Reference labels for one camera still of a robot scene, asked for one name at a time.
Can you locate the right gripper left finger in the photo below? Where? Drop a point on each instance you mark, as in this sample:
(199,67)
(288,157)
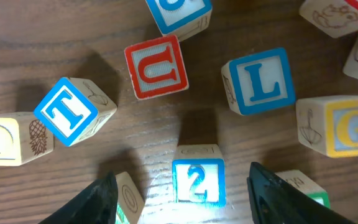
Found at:
(95,204)

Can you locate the blue T block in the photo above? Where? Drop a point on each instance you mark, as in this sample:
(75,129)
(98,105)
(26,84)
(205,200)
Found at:
(74,110)

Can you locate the red U block right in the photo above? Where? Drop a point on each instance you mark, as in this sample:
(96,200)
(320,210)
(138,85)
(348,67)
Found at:
(156,67)

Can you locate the blue 2 block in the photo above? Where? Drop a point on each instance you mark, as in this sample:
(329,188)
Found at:
(198,173)

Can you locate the red M block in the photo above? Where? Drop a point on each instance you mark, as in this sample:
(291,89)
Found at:
(334,17)

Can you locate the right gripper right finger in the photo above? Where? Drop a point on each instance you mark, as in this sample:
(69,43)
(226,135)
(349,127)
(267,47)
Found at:
(273,200)

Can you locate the blue 5 block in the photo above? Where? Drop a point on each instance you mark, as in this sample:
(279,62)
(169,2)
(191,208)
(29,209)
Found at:
(183,18)

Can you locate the yellow G block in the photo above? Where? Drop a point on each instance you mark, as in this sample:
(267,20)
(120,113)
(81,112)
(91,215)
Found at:
(329,124)

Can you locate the yellow O block centre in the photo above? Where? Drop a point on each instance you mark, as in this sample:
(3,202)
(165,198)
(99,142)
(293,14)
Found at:
(23,138)

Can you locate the green J block centre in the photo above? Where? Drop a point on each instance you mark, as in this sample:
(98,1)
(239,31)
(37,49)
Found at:
(129,203)

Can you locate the green 4 block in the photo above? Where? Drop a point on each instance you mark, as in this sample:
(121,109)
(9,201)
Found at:
(306,185)

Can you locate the blue L block right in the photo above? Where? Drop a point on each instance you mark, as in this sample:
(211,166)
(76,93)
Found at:
(259,82)

